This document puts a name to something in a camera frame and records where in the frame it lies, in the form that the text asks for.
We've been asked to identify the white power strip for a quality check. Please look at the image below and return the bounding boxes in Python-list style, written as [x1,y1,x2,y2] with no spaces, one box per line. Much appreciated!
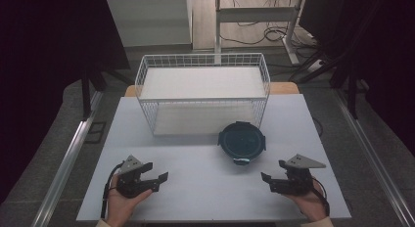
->
[306,59,327,73]

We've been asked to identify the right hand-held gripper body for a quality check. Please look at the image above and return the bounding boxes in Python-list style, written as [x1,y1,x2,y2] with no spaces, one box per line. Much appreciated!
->
[269,154,327,198]

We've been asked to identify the person's left hand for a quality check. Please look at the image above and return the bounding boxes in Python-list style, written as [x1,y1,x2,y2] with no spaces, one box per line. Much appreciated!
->
[106,174,154,226]

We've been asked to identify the black floor cables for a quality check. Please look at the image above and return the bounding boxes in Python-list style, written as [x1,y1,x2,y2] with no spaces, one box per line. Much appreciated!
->
[219,21,319,48]

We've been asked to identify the person's right hand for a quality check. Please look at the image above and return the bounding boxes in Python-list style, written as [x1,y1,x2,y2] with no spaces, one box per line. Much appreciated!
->
[283,180,331,222]

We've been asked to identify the white cabinet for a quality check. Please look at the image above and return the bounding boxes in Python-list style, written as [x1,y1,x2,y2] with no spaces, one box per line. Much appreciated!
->
[107,0,194,48]

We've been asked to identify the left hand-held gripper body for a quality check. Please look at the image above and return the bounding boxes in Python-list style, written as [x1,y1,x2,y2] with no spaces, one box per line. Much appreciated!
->
[115,154,161,200]

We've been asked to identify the metal floor rail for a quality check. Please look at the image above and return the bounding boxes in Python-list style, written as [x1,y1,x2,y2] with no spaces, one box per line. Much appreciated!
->
[332,89,415,227]
[30,89,105,227]

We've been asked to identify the black floor frame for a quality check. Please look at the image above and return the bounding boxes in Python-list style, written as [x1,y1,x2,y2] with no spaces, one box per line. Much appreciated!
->
[84,120,108,145]

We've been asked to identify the white wire basket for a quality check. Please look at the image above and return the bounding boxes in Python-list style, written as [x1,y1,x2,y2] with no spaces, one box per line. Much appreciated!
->
[134,52,271,137]

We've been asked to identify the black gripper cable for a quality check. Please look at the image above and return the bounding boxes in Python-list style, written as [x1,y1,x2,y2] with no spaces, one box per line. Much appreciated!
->
[311,176,331,217]
[100,160,125,220]

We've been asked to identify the wooden table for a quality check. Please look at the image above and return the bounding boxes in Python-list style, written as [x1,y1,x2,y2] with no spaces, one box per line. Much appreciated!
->
[124,81,300,98]

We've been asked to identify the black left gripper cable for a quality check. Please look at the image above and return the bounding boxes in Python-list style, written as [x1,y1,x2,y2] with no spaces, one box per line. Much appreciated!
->
[100,160,125,220]

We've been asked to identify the white metal desk frame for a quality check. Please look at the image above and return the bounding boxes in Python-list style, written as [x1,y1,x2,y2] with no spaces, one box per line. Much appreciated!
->
[213,0,306,66]

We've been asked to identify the dark round lidded container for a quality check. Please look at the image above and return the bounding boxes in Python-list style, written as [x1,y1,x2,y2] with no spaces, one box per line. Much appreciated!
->
[217,120,267,166]

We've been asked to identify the black stand legs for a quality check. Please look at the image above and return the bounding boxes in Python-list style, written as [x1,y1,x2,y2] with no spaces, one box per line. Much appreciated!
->
[80,68,135,121]
[288,49,370,119]

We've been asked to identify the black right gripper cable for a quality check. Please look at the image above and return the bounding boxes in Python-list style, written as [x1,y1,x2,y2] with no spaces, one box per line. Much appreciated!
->
[311,176,331,217]

